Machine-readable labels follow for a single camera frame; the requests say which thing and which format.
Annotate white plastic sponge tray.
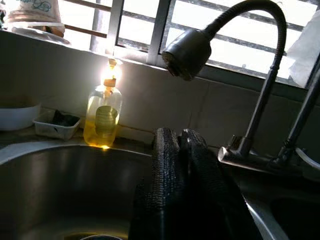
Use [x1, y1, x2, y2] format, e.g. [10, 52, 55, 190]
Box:
[32, 108, 82, 140]

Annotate white plate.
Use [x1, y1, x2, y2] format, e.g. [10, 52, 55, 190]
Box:
[11, 26, 72, 46]

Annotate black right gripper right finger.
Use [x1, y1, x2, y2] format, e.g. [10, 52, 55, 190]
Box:
[179, 128, 263, 240]

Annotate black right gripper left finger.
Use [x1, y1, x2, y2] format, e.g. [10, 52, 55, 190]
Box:
[128, 127, 191, 240]

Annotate clear plastic hose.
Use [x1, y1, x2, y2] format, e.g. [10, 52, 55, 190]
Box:
[294, 147, 320, 171]

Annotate grey metal tap pipe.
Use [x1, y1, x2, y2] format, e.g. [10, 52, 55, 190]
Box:
[268, 67, 320, 171]

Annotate grey flexible neck faucet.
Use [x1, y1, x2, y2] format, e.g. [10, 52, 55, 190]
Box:
[161, 0, 303, 173]

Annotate dark dish sponge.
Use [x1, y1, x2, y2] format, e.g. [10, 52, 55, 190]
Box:
[51, 109, 80, 127]

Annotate white printed cup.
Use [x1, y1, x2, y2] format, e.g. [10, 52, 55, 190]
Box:
[7, 0, 66, 36]

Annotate yellow dish soap bottle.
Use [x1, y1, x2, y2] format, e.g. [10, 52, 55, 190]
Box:
[83, 57, 123, 148]

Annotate stainless steel sink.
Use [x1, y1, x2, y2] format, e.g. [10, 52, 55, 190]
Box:
[0, 139, 320, 240]

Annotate white bowl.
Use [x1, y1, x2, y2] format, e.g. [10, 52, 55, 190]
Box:
[0, 102, 42, 132]

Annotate metal window grille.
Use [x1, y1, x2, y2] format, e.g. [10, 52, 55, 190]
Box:
[57, 0, 320, 88]

